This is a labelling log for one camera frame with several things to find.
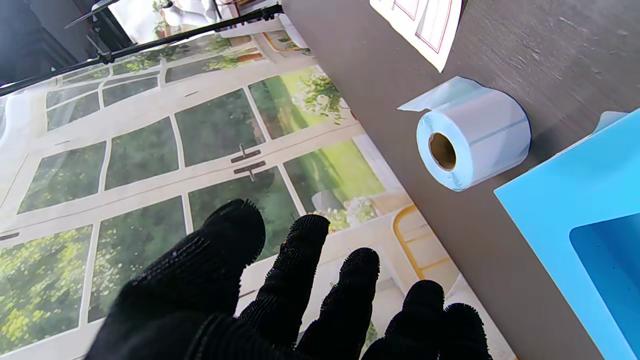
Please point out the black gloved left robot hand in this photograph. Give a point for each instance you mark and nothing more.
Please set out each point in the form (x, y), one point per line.
(190, 300)

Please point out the light blue label roll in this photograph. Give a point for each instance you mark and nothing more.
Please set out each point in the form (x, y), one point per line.
(490, 130)

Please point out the blue file box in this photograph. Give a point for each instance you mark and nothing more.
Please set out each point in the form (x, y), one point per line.
(560, 210)

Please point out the garden window backdrop banner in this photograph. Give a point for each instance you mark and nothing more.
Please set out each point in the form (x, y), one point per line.
(140, 150)

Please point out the black backdrop stand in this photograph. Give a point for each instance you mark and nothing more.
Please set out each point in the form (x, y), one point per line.
(106, 58)

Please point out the red lined paper sheet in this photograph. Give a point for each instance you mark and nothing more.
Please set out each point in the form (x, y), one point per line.
(430, 30)

